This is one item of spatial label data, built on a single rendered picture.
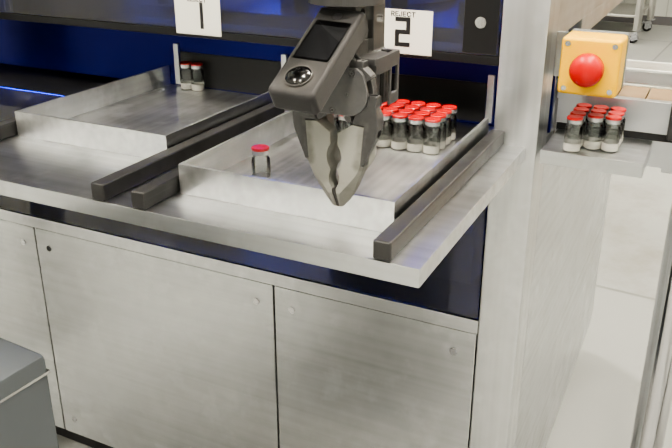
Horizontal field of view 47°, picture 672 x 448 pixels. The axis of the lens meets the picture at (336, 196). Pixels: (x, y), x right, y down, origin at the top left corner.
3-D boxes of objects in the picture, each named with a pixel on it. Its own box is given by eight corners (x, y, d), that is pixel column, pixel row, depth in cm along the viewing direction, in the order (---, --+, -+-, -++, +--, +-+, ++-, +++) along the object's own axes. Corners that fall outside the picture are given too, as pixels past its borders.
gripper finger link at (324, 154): (358, 190, 83) (359, 106, 79) (333, 209, 78) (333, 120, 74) (332, 186, 84) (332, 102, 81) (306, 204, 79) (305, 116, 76)
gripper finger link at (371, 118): (382, 165, 75) (384, 76, 72) (376, 170, 74) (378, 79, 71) (338, 158, 77) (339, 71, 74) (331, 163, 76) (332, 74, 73)
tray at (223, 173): (317, 119, 116) (317, 96, 115) (487, 142, 106) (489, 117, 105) (180, 193, 88) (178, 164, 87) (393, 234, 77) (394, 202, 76)
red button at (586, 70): (571, 80, 98) (575, 49, 97) (604, 84, 97) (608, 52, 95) (565, 87, 95) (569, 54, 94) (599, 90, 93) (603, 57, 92)
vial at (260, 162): (258, 180, 91) (256, 145, 90) (274, 183, 90) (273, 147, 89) (248, 186, 89) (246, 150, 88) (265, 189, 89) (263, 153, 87)
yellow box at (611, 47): (567, 81, 105) (573, 27, 102) (623, 87, 102) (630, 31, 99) (555, 93, 99) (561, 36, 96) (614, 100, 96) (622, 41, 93)
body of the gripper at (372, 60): (400, 107, 79) (405, -15, 75) (366, 127, 72) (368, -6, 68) (333, 98, 82) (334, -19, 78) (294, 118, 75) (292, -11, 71)
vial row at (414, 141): (319, 133, 109) (319, 101, 107) (442, 151, 101) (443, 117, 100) (312, 138, 107) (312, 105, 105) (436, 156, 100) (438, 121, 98)
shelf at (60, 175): (147, 92, 140) (146, 82, 139) (537, 145, 111) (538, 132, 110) (-94, 174, 100) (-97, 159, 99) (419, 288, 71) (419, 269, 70)
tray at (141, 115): (169, 84, 137) (167, 65, 136) (298, 101, 126) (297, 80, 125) (18, 135, 109) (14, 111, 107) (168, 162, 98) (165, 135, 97)
